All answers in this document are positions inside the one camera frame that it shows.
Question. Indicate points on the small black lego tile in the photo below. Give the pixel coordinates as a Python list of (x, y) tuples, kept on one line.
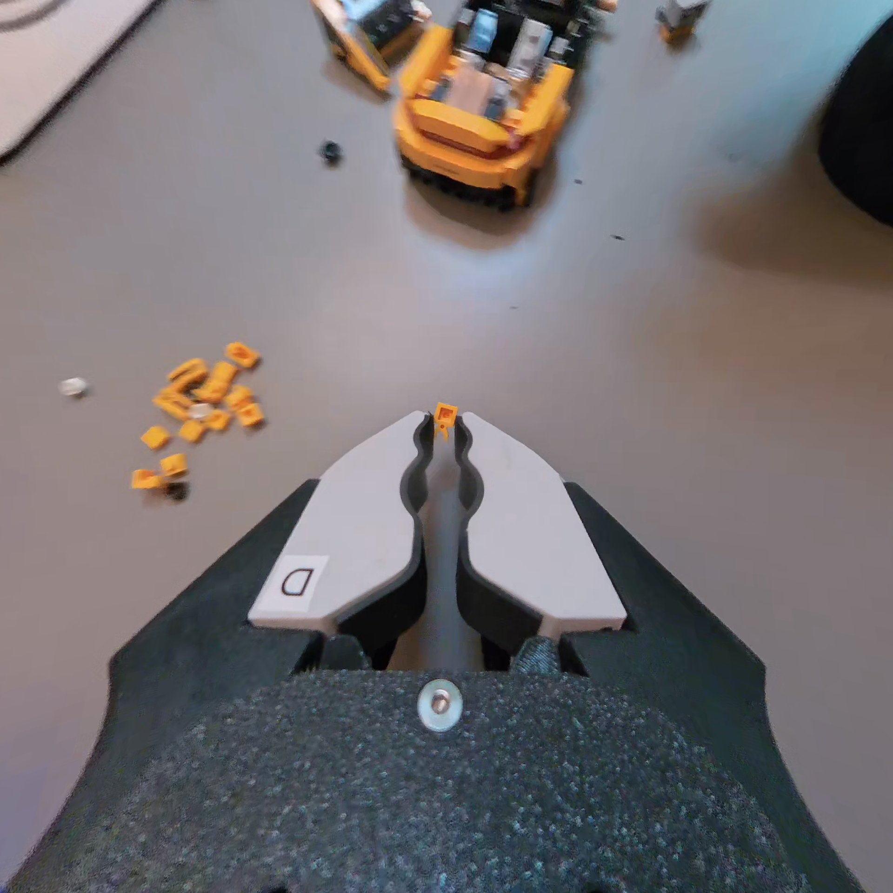
[(330, 152)]

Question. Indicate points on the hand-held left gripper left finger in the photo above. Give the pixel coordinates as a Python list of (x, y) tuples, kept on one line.
[(349, 537)]

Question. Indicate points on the yellow lego car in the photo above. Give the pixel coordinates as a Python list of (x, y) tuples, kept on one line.
[(453, 146)]

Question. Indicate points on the yellow lego car roof section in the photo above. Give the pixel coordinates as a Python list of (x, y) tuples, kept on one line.
[(363, 56)]

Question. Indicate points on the yellow lego clip piece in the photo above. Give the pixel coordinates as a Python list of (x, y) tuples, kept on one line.
[(445, 415)]

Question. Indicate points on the grey and yellow lego brick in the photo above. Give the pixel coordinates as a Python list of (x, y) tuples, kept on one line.
[(680, 17)]

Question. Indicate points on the pile of yellow lego bricks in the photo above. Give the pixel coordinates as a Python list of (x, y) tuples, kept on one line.
[(202, 391)]

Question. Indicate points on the white round lego stud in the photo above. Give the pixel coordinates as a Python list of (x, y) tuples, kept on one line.
[(73, 387)]

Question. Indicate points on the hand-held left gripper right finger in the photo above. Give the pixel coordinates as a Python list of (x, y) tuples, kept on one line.
[(544, 551)]

